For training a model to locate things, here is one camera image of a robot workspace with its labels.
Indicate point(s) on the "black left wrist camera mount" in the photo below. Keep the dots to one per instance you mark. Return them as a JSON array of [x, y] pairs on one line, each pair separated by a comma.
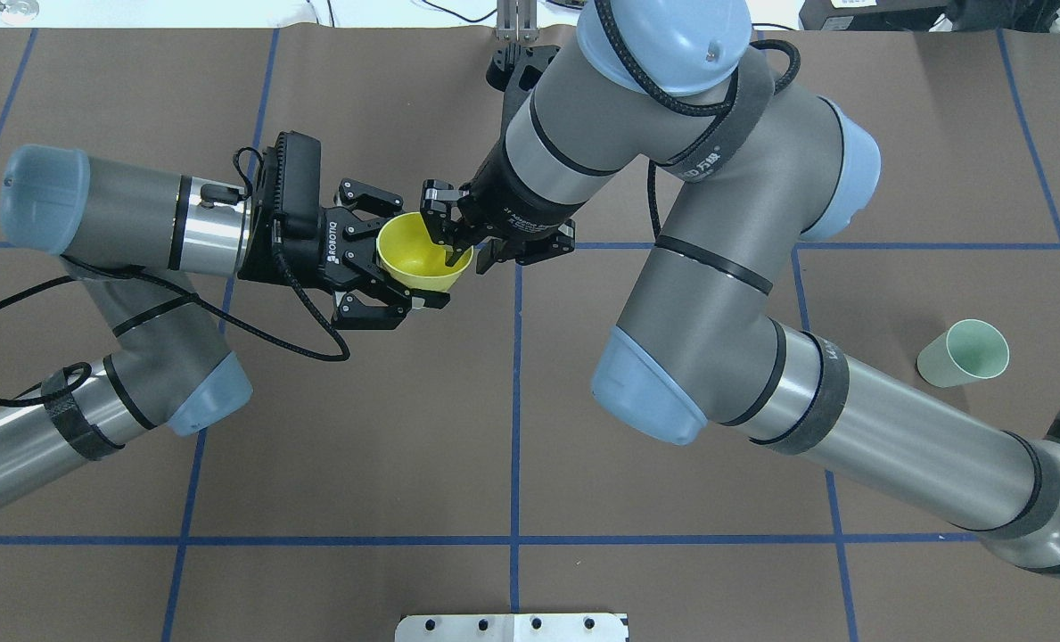
[[287, 194]]

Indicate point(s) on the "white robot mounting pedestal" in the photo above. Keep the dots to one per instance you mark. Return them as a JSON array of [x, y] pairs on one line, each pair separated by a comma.
[[514, 627]]

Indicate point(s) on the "aluminium frame post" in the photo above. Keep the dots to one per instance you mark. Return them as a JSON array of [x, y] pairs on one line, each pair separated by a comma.
[[517, 21]]

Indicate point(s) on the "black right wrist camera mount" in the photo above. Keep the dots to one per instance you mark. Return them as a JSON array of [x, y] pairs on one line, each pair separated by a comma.
[[515, 69]]

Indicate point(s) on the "light green plastic cup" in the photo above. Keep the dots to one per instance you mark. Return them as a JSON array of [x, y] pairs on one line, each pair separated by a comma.
[[970, 351]]

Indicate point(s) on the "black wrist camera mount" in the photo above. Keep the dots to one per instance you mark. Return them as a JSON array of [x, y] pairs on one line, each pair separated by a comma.
[[287, 194], [515, 69]]

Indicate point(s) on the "black small computer box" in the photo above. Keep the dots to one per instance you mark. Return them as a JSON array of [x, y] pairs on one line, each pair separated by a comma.
[[909, 16]]

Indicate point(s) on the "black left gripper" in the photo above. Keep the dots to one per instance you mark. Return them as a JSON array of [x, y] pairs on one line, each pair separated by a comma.
[[341, 257]]

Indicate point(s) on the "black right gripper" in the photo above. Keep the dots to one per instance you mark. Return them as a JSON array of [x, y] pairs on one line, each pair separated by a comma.
[[513, 207]]

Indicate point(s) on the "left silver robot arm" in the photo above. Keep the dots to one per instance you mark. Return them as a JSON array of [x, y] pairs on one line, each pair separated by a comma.
[[127, 337]]

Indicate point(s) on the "yellow plastic cup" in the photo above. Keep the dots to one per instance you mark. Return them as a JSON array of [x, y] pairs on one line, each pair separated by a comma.
[[406, 252]]

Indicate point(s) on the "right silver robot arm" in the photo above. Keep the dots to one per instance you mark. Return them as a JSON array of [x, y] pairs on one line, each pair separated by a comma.
[[764, 164]]

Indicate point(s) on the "brown paper table mat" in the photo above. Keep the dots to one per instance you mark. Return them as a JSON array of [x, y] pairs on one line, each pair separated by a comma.
[[460, 464]]

